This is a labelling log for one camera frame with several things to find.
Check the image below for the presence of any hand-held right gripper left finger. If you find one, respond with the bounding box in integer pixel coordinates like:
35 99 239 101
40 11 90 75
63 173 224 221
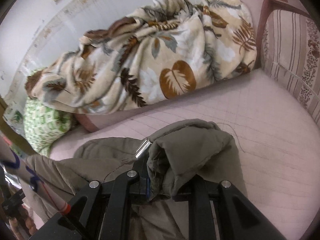
30 152 152 240

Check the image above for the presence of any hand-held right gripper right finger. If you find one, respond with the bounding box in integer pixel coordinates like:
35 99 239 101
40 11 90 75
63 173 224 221
175 176 287 240

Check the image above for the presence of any olive quilted hooded jacket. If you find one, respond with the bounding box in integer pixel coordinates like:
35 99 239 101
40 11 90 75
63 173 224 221
20 119 248 240

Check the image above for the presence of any person's left hand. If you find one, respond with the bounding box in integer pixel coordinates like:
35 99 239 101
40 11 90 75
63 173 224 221
10 200 34 239

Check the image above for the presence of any green patterned pillow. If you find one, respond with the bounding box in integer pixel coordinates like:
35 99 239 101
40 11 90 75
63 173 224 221
24 97 78 157

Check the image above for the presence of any white pillow with green print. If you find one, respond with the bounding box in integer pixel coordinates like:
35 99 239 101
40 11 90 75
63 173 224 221
4 100 25 132

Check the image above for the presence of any dark loose thread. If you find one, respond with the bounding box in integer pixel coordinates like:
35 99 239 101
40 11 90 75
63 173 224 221
216 122 246 153

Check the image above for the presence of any pink sofa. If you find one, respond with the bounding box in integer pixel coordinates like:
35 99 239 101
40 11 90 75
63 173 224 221
32 0 320 240

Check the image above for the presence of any leaf printed blanket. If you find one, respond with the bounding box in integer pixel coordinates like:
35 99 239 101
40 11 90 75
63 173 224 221
25 0 258 115

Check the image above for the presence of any striped floral backrest cushion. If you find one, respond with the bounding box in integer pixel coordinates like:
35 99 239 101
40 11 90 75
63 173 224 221
260 9 320 117

